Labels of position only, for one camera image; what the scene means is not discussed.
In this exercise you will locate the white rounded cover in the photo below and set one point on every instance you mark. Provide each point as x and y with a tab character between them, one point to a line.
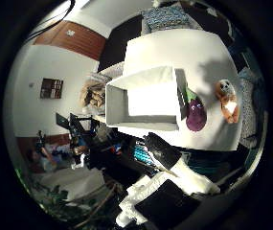
78	182

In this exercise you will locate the black camera stand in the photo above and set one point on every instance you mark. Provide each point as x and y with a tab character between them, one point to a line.
75	123

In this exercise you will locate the brown wooden wall panel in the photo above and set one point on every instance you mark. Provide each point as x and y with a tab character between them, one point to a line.
75	40

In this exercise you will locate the dark framed wall picture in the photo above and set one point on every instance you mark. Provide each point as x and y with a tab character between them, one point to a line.
51	88

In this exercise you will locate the teal storage rack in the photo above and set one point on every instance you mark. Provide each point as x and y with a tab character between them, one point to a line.
141	155

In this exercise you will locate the person in light shirt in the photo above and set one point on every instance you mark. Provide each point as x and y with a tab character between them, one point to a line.
46	161

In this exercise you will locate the purple eggplant plush toy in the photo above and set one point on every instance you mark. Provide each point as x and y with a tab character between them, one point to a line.
196	116

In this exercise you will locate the green plant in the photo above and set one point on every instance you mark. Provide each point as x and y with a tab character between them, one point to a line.
54	198

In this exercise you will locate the orange and white plush toy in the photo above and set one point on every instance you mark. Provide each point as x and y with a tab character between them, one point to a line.
230	108

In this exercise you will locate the white open container box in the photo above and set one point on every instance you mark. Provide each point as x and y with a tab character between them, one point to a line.
117	105

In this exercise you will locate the brown crumpled pile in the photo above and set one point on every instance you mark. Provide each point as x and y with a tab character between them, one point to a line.
93	92

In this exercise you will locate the blue patterned chair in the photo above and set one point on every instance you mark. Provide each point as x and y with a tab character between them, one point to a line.
166	17

